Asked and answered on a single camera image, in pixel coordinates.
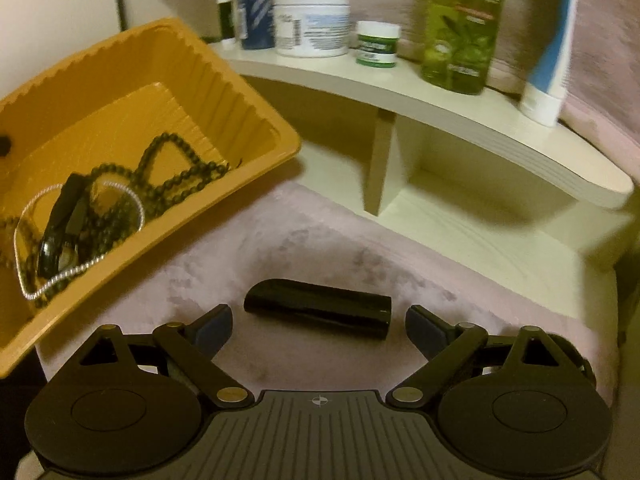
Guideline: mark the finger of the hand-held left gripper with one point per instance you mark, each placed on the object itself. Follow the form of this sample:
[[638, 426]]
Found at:
[[4, 145]]

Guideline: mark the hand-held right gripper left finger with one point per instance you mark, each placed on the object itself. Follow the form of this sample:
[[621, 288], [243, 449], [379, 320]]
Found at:
[[216, 329]]

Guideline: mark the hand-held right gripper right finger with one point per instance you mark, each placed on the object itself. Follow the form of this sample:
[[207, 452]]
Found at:
[[425, 332]]

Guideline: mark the black wrist watch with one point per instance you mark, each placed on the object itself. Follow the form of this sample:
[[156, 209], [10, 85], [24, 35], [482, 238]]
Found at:
[[62, 220]]

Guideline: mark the black cylindrical tube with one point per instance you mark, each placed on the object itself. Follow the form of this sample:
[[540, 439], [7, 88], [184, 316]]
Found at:
[[320, 307]]

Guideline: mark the orange plastic tray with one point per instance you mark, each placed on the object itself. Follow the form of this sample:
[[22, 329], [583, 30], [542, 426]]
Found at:
[[150, 60]]

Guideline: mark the pink table blanket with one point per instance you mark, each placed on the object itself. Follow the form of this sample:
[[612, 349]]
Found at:
[[325, 260]]

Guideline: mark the grey green cushion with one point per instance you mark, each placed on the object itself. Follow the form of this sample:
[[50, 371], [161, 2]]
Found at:
[[627, 235]]

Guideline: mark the white wooden shelf unit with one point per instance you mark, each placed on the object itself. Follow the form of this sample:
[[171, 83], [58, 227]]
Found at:
[[450, 105]]

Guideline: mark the black stick with white cap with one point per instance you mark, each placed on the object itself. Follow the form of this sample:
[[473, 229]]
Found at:
[[226, 12]]

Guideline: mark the blue spray bottle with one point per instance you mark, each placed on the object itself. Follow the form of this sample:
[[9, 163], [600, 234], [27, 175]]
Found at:
[[257, 5]]

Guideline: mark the blue and white tube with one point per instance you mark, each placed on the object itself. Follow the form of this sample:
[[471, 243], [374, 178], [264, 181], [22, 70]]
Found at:
[[550, 70]]

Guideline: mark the small green label jar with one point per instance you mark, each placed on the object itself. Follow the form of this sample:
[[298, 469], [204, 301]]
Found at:
[[377, 42]]

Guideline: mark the green oil spray bottle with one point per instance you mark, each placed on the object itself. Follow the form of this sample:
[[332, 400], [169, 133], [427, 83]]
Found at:
[[462, 35]]

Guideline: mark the white cream jar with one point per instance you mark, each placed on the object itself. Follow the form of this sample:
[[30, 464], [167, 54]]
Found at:
[[312, 22]]

